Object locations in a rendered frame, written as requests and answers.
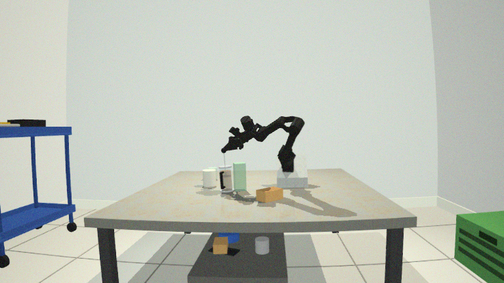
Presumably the grey cylinder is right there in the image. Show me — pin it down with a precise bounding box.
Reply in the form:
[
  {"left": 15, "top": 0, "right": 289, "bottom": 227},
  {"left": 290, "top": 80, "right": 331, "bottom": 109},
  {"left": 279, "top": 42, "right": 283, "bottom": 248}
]
[{"left": 255, "top": 236, "right": 269, "bottom": 255}]

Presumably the tan cardboard box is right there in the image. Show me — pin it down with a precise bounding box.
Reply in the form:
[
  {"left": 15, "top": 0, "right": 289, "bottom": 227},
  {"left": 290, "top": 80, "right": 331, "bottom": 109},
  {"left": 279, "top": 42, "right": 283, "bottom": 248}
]
[
  {"left": 213, "top": 237, "right": 228, "bottom": 254},
  {"left": 256, "top": 186, "right": 283, "bottom": 203}
]

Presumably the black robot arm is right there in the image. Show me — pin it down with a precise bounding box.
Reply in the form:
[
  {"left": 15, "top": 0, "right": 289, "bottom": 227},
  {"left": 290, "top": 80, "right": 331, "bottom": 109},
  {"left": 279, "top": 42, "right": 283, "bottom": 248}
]
[{"left": 229, "top": 116, "right": 305, "bottom": 172}]

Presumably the dark grey flat panel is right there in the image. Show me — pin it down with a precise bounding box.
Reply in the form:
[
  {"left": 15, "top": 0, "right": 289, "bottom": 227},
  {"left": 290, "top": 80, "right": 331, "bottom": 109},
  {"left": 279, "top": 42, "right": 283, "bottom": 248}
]
[{"left": 187, "top": 232, "right": 288, "bottom": 283}]

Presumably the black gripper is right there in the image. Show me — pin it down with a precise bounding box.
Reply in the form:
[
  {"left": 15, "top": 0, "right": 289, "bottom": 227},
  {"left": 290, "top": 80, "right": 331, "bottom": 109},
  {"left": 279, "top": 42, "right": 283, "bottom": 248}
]
[{"left": 223, "top": 131, "right": 249, "bottom": 152}]

